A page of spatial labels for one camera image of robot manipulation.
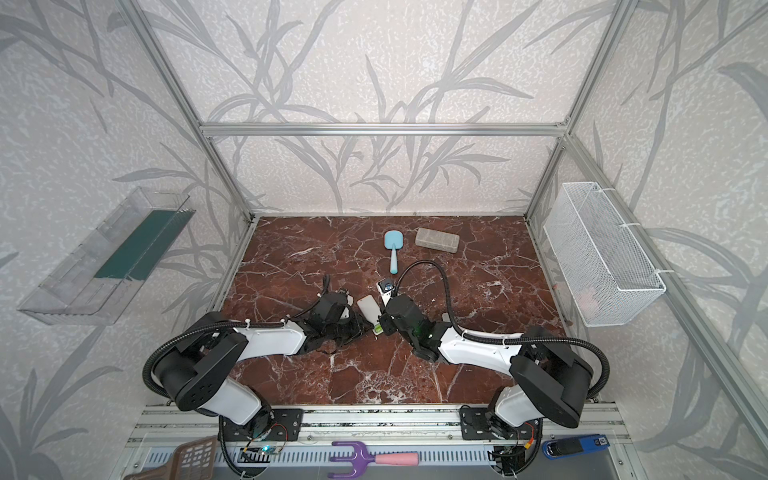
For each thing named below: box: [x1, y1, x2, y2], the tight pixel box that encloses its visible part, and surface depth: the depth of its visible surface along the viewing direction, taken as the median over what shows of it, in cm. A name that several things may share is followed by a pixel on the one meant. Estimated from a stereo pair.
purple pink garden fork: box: [327, 441, 420, 479], surface depth 70 cm
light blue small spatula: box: [384, 230, 404, 275], surface depth 114 cm
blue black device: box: [542, 434, 610, 460], surface depth 69 cm
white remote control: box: [357, 294, 384, 336], surface depth 93 cm
